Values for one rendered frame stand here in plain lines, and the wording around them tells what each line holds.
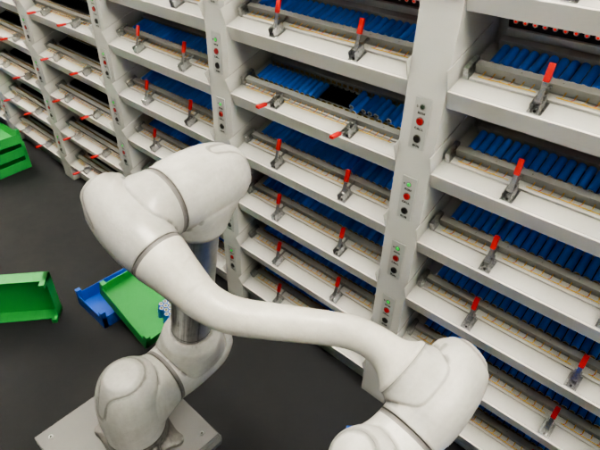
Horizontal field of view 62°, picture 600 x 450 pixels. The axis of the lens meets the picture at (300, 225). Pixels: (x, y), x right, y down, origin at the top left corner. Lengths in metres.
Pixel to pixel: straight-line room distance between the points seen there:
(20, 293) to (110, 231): 1.42
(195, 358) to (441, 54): 0.91
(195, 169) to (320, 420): 1.09
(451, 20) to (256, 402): 1.31
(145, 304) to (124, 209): 1.27
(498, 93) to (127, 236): 0.77
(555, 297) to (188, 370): 0.89
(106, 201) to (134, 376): 0.55
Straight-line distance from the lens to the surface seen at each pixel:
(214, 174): 0.92
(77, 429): 1.59
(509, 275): 1.28
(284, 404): 1.80
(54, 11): 2.62
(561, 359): 1.40
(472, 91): 1.13
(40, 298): 2.25
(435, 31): 1.12
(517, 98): 1.11
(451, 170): 1.22
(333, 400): 1.81
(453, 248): 1.31
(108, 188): 0.88
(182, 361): 1.34
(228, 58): 1.57
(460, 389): 0.78
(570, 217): 1.16
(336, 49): 1.31
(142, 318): 2.06
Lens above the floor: 1.49
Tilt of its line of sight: 36 degrees down
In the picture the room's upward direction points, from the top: 2 degrees clockwise
